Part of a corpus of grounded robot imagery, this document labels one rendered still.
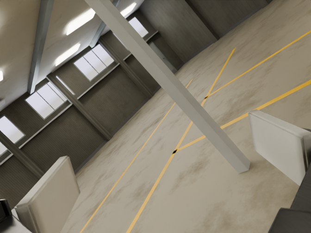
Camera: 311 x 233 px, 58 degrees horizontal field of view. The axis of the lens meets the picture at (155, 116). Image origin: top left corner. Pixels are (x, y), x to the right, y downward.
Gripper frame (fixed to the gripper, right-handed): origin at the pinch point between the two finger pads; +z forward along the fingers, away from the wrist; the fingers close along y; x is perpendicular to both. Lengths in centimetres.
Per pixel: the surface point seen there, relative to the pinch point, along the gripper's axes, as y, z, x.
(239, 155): 68, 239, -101
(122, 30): -12, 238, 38
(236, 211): 45, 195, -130
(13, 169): -609, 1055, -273
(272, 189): 75, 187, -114
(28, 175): -564, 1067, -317
